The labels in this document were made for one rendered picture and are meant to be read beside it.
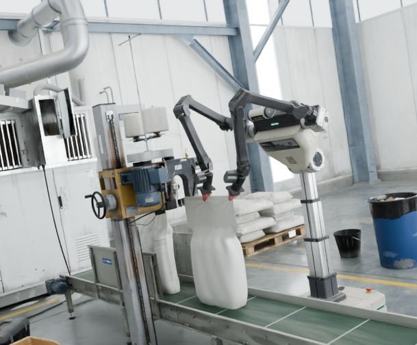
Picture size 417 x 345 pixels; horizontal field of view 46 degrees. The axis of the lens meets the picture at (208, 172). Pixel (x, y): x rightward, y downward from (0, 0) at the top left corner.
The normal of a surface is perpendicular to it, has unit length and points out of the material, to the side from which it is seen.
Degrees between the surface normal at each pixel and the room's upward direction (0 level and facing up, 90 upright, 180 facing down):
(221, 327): 90
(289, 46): 90
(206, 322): 90
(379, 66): 90
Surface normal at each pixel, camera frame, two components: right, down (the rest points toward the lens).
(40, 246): 0.62, -0.06
